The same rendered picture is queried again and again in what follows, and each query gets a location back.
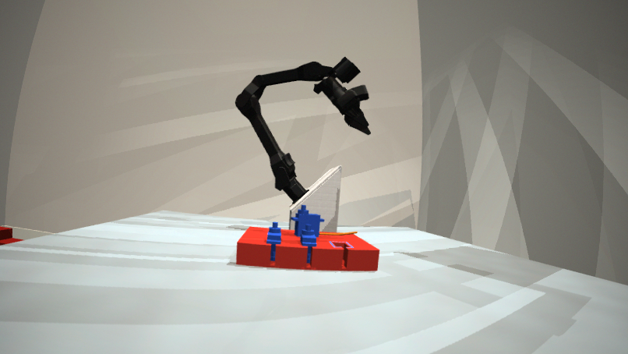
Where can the blue micro servo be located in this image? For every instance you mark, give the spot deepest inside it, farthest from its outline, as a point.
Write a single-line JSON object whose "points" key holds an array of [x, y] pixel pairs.
{"points": [[303, 218]]}

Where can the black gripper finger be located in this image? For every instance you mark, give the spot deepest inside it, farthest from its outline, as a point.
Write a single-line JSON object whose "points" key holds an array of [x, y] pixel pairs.
{"points": [[358, 126], [354, 112]]}

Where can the red flat rectangular block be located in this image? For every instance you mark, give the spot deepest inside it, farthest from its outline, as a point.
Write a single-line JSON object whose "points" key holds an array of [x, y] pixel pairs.
{"points": [[276, 247]]}

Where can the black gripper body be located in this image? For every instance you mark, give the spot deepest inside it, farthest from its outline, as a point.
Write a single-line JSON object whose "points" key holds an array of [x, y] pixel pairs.
{"points": [[341, 100]]}

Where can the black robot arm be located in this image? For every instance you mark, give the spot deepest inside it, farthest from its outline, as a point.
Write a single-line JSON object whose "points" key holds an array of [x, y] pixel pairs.
{"points": [[247, 102]]}

